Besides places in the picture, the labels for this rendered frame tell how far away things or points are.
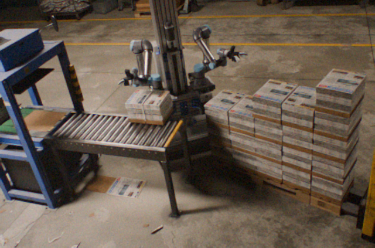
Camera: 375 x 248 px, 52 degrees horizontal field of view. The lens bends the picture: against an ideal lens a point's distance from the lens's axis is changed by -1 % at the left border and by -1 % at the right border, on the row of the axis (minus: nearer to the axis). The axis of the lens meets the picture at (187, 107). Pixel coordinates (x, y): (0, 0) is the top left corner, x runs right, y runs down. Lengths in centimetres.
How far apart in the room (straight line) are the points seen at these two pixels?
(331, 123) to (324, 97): 24
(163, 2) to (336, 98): 202
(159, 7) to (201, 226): 225
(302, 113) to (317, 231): 109
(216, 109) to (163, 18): 112
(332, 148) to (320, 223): 76
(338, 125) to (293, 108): 39
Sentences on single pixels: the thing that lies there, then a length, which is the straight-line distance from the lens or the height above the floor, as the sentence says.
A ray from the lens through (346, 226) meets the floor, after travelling 386.
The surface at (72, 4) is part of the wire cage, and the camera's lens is 1118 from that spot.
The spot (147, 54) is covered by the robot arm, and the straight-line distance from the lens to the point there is 405.
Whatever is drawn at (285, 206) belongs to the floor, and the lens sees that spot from 397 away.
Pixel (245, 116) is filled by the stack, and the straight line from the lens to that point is 373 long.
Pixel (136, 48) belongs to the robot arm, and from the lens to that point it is 412.
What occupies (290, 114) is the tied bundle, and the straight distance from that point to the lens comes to 347.
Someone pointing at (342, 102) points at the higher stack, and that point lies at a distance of 323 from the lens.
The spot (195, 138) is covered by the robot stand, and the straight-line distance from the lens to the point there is 454.
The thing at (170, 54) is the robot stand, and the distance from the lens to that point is 425.
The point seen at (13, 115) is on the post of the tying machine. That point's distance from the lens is 388.
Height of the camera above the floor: 281
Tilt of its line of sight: 30 degrees down
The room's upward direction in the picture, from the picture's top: 9 degrees counter-clockwise
